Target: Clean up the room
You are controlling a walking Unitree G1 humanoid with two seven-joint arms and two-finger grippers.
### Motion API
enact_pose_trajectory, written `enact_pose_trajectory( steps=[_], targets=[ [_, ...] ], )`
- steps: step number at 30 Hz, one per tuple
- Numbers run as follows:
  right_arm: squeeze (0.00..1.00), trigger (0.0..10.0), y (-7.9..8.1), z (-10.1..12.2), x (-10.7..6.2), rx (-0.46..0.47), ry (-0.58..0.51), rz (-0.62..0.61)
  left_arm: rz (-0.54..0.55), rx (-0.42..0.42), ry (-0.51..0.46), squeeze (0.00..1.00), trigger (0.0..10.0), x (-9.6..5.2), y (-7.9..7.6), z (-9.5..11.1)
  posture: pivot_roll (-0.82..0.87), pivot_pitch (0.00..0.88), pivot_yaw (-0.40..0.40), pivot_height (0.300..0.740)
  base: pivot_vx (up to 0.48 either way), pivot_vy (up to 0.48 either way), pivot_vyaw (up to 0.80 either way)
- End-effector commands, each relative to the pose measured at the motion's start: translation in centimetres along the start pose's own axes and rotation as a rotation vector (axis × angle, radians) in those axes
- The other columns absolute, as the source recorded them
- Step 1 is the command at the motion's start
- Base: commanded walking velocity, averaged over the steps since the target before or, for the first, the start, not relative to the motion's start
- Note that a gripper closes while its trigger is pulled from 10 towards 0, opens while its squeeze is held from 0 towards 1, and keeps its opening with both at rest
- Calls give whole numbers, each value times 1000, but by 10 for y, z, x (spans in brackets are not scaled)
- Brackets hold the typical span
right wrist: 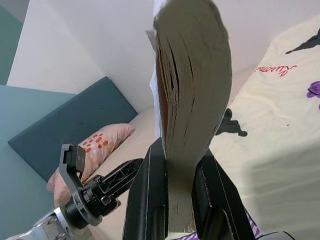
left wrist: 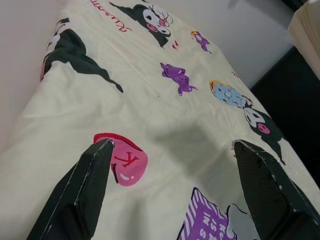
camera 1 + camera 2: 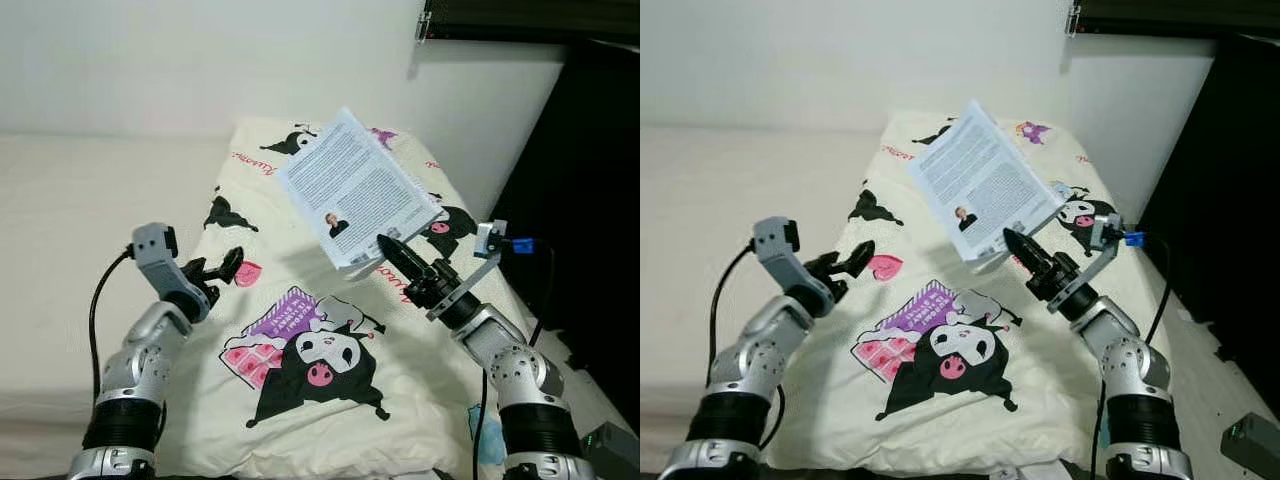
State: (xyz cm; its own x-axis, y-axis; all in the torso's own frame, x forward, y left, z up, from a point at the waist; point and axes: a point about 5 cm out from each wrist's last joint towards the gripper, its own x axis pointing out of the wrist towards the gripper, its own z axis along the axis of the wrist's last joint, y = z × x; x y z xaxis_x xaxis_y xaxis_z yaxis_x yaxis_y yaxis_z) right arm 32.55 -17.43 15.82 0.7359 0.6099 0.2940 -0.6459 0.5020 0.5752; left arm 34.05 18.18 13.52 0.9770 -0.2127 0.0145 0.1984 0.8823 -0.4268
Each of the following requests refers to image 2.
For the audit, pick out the cream cartoon print quilt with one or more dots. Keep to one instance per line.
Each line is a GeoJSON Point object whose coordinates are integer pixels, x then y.
{"type": "Point", "coordinates": [140, 105]}

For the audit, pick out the cream pleated curtain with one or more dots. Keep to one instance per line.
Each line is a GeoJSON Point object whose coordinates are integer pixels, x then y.
{"type": "Point", "coordinates": [307, 30]}

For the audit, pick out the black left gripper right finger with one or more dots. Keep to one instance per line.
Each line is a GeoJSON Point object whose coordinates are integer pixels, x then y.
{"type": "Point", "coordinates": [270, 200]}

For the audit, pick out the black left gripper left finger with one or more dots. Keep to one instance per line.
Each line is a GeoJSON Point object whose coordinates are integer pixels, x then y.
{"type": "Point", "coordinates": [80, 195]}

